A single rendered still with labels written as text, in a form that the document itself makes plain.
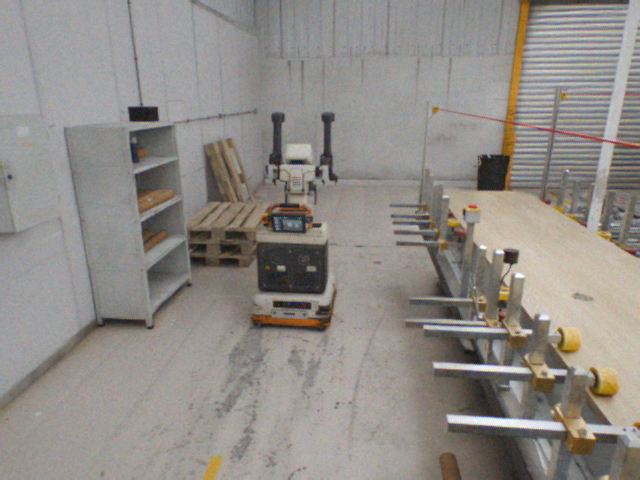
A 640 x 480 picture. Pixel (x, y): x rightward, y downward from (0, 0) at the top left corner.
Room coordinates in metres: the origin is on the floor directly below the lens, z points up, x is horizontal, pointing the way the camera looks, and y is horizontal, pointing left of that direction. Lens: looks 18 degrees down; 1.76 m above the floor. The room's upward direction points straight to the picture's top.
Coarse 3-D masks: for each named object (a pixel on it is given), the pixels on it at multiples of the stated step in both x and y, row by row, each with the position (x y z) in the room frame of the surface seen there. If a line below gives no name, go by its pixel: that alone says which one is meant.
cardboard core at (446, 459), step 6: (444, 456) 1.84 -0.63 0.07; (450, 456) 1.83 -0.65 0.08; (444, 462) 1.80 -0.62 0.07; (450, 462) 1.79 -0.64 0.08; (456, 462) 1.81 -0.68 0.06; (444, 468) 1.77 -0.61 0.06; (450, 468) 1.76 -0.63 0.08; (456, 468) 1.76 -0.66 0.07; (444, 474) 1.74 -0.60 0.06; (450, 474) 1.72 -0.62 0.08; (456, 474) 1.72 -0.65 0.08
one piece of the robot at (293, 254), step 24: (264, 216) 3.34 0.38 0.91; (264, 240) 3.35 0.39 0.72; (288, 240) 3.32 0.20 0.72; (312, 240) 3.30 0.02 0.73; (264, 264) 3.35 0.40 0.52; (288, 264) 3.32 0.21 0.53; (312, 264) 3.30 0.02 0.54; (264, 288) 3.35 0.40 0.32; (288, 288) 3.32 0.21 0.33; (312, 288) 3.30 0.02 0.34
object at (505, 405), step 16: (432, 240) 3.38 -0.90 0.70; (432, 256) 3.11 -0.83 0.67; (448, 272) 2.70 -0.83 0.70; (448, 288) 2.46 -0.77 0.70; (464, 320) 2.05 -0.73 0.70; (496, 384) 1.50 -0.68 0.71; (496, 400) 1.44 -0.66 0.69; (512, 400) 1.43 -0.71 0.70; (496, 416) 1.41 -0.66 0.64; (512, 416) 1.34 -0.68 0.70; (512, 448) 1.23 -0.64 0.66; (528, 448) 1.19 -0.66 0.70; (528, 464) 1.12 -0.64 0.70
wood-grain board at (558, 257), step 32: (448, 192) 4.23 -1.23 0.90; (480, 192) 4.22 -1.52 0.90; (512, 192) 4.21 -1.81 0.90; (480, 224) 3.11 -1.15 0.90; (512, 224) 3.10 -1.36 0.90; (544, 224) 3.10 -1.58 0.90; (576, 224) 3.09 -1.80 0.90; (544, 256) 2.43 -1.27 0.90; (576, 256) 2.43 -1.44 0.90; (608, 256) 2.42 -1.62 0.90; (544, 288) 1.98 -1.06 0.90; (576, 288) 1.98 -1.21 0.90; (608, 288) 1.98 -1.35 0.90; (576, 320) 1.66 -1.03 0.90; (608, 320) 1.66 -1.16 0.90; (576, 352) 1.42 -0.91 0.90; (608, 352) 1.42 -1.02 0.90; (608, 416) 1.08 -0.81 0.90
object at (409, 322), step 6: (408, 318) 1.76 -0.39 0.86; (414, 318) 1.76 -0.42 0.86; (408, 324) 1.73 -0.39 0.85; (414, 324) 1.73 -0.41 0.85; (420, 324) 1.73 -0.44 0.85; (426, 324) 1.73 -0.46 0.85; (432, 324) 1.72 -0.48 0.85; (438, 324) 1.72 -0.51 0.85; (444, 324) 1.72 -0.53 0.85; (450, 324) 1.72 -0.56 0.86; (456, 324) 1.71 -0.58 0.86; (462, 324) 1.71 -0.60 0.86; (468, 324) 1.71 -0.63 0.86; (474, 324) 1.71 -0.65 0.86; (480, 324) 1.71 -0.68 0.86; (486, 324) 1.70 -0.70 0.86
